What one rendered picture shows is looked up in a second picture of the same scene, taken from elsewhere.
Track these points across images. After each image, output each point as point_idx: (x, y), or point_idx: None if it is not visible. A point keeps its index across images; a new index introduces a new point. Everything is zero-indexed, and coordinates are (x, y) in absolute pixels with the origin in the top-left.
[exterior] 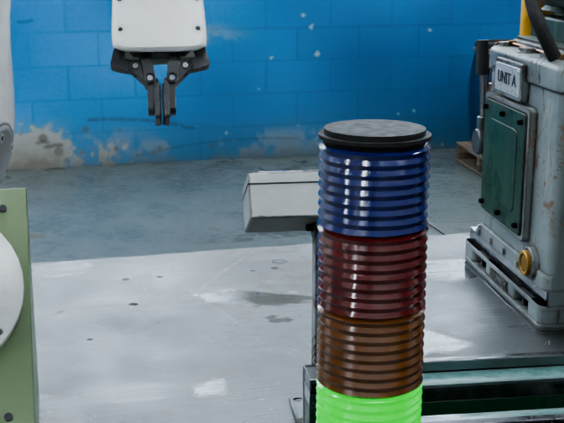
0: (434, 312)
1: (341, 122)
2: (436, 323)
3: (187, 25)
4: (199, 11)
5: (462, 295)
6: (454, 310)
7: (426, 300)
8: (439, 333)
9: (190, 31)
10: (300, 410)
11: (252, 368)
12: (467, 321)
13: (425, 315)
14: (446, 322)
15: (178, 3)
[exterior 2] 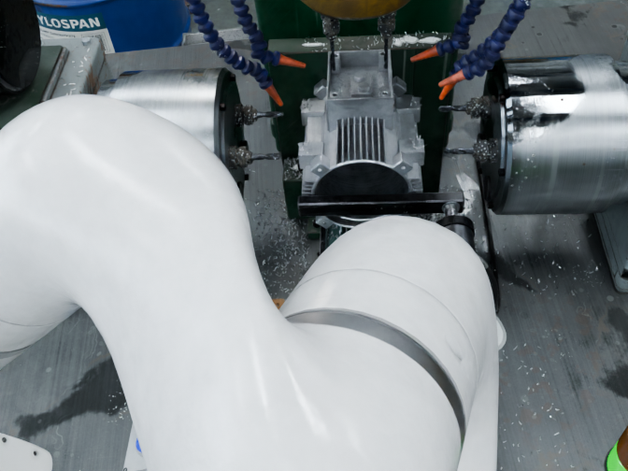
0: (51, 357)
1: None
2: (76, 361)
3: (31, 463)
4: (19, 443)
5: None
6: (53, 341)
7: (21, 355)
8: (96, 364)
9: (37, 463)
10: None
11: None
12: (81, 338)
13: (56, 364)
14: (77, 354)
15: (6, 463)
